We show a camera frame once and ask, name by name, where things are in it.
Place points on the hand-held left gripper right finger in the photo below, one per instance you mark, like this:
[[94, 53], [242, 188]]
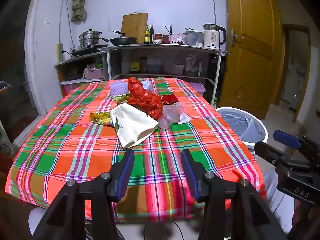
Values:
[[190, 176]]

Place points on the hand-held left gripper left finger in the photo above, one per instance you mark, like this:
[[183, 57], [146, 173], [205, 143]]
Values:
[[124, 173]]

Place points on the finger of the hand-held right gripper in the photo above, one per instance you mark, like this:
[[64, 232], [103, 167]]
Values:
[[287, 138], [267, 152]]

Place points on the white trash bin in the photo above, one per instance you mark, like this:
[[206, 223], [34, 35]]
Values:
[[265, 140]]

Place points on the white paper bag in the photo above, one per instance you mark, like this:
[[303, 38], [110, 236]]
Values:
[[133, 125]]

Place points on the golden yellow snack wrapper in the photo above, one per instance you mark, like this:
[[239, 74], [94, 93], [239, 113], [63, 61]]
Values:
[[100, 118]]

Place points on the clear plastic cup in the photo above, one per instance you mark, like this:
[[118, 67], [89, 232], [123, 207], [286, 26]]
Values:
[[180, 108], [168, 118]]

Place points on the yellow snack packet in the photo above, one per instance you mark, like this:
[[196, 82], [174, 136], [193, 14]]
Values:
[[121, 98]]

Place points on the red plastic bag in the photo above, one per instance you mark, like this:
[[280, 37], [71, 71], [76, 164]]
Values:
[[146, 100]]

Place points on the white garment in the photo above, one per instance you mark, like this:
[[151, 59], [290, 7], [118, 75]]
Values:
[[277, 200]]

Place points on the clear plastic bin liner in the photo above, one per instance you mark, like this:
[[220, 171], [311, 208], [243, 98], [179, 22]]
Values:
[[240, 125]]

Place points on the plaid tablecloth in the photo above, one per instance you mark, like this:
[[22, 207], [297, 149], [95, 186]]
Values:
[[75, 155]]

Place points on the red wrapper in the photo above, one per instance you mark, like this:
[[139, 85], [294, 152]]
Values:
[[170, 98]]

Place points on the purple lidded storage box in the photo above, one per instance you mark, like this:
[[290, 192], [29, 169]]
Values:
[[198, 88]]

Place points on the yellow wooden door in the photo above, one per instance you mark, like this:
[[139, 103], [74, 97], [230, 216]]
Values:
[[250, 55]]

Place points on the pink plastic basket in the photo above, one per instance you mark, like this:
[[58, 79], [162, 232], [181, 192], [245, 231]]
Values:
[[94, 73]]

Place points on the pink shelf basket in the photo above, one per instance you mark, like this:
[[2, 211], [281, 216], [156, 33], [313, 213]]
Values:
[[174, 69]]

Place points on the bundle of plastic bags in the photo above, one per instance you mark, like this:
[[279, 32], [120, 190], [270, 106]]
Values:
[[193, 63]]

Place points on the low side shelf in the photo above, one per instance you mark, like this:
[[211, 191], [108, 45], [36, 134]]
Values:
[[75, 60]]

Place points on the white electric kettle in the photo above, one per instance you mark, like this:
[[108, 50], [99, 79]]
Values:
[[212, 37]]

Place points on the black induction cooker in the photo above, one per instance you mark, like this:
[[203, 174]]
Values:
[[83, 50]]

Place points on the metal kitchen shelf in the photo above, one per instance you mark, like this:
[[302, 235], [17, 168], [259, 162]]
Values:
[[165, 48]]

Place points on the black frying pan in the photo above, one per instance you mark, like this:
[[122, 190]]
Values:
[[123, 40]]

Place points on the clear plastic container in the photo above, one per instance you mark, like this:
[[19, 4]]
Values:
[[193, 38]]

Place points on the pink utensil box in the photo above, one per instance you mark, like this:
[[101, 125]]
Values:
[[178, 39]]

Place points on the yellowed power strip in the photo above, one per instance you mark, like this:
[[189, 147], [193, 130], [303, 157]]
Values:
[[59, 52]]

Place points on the small red sauce jar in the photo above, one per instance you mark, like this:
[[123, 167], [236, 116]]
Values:
[[166, 39]]

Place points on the green glass bottle yellow label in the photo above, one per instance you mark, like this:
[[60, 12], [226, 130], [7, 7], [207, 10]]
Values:
[[147, 36]]

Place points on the steel steamer pot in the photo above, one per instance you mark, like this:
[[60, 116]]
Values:
[[90, 38]]

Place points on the dark sauce bottle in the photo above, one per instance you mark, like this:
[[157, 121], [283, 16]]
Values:
[[151, 35]]

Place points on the wooden cutting board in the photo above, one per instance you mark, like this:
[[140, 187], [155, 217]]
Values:
[[135, 27]]

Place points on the olive hanging cloth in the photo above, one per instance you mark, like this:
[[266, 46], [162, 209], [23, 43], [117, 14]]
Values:
[[78, 5]]

